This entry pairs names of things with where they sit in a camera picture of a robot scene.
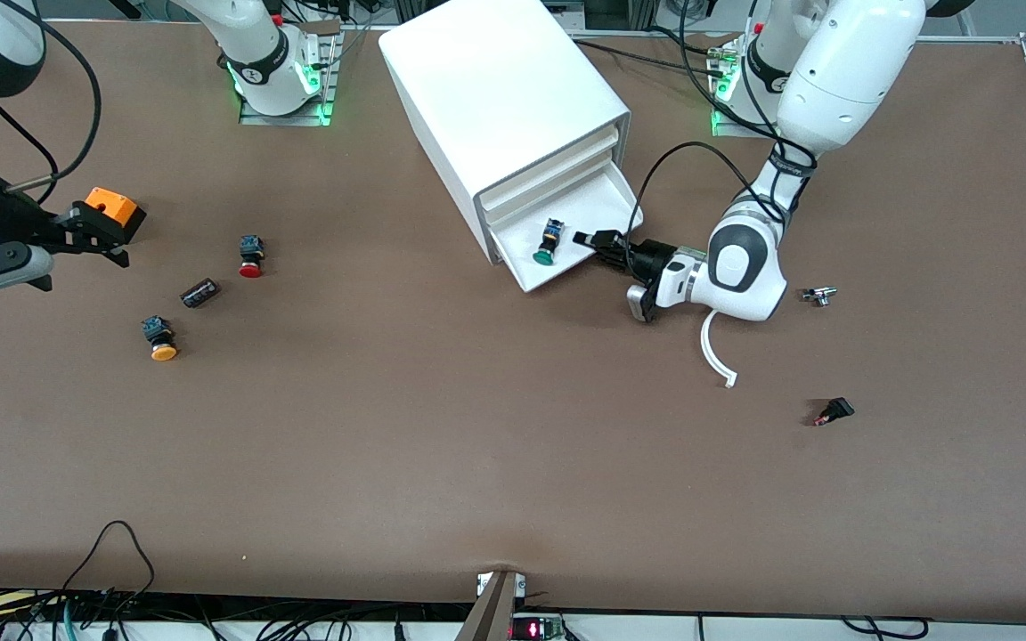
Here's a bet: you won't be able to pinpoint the white plastic drawer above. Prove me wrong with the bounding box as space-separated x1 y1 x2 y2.
482 142 631 223
488 167 646 295
476 125 631 210

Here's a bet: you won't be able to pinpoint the green mushroom push button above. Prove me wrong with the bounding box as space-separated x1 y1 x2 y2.
532 217 567 267

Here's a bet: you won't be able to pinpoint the yellow mushroom push button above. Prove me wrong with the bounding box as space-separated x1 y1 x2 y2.
141 315 180 362

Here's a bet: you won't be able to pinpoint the white drawer cabinet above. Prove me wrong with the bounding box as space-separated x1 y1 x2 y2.
378 0 632 266

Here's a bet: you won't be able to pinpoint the orange box with hole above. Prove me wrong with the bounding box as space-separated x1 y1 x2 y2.
84 186 148 244

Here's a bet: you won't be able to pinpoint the white curved plastic piece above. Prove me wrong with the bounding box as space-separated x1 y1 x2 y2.
700 307 738 390

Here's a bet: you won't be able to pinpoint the dark brown electronic component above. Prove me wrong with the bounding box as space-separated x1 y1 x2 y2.
179 277 222 310

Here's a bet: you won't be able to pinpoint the device with red display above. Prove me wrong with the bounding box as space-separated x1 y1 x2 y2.
509 614 567 641

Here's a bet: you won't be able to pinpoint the brown beam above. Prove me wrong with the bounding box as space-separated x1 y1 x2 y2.
455 574 518 641

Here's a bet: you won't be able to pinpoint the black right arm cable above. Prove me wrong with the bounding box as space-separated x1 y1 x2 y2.
0 0 104 206

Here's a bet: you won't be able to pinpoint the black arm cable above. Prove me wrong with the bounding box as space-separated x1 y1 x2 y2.
629 141 821 268
0 0 104 206

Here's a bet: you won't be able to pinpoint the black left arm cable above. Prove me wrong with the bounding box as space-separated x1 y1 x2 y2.
629 141 821 268

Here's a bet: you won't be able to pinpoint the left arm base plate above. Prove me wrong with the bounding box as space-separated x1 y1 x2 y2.
709 36 803 139

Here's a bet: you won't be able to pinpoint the black cable behind cabinet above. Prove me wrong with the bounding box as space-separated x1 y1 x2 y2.
571 36 728 81

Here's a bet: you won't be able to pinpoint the black square push switch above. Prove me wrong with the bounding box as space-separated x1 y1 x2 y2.
812 397 856 428

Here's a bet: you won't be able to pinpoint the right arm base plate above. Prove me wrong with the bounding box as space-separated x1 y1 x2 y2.
239 20 342 127

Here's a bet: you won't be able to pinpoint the looped black cable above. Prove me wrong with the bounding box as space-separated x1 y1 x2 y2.
61 520 156 599

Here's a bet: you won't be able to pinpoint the silver table edge bracket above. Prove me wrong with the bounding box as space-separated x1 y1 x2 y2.
476 572 527 599

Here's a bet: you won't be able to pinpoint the tangled black cables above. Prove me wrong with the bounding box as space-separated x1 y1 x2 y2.
0 583 478 641

